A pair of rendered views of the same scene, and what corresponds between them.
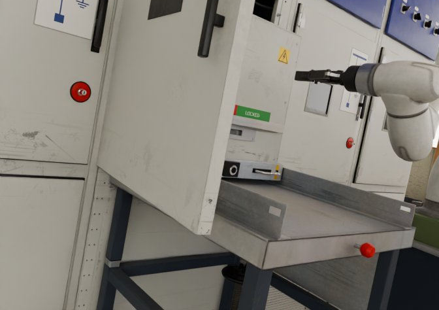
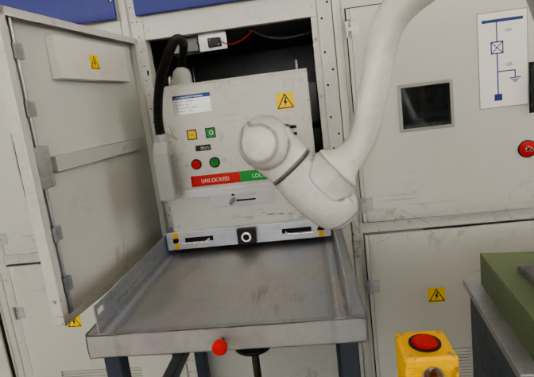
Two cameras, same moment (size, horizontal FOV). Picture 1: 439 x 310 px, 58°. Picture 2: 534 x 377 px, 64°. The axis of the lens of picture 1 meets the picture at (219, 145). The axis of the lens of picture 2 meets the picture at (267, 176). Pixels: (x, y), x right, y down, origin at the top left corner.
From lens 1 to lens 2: 1.18 m
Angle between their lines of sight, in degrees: 47
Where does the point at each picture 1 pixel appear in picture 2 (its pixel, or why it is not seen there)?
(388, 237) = (293, 329)
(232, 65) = (30, 204)
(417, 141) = (303, 210)
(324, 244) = (164, 338)
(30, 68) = not seen: hidden behind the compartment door
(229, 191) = (124, 283)
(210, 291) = (323, 347)
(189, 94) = (65, 215)
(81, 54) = not seen: hidden behind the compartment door
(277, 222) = (98, 319)
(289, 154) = (392, 190)
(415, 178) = not seen: outside the picture
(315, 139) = (439, 161)
